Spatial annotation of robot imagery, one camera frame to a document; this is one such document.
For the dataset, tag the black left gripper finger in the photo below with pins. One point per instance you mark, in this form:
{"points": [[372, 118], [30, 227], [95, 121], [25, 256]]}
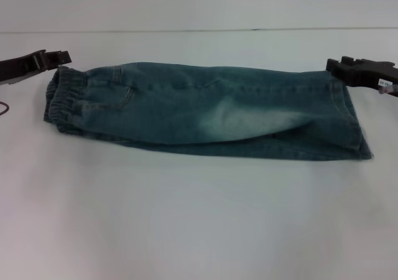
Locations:
{"points": [[63, 59], [56, 52]]}

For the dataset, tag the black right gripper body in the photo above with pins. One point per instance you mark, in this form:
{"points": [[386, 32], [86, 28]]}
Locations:
{"points": [[373, 77]]}

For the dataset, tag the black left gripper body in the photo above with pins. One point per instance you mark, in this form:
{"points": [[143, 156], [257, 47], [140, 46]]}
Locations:
{"points": [[21, 67]]}

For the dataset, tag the blue denim shorts with embroidery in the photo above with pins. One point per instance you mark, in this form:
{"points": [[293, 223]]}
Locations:
{"points": [[202, 118]]}

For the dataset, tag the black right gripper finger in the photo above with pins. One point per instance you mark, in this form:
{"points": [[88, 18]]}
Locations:
{"points": [[339, 71], [351, 59]]}

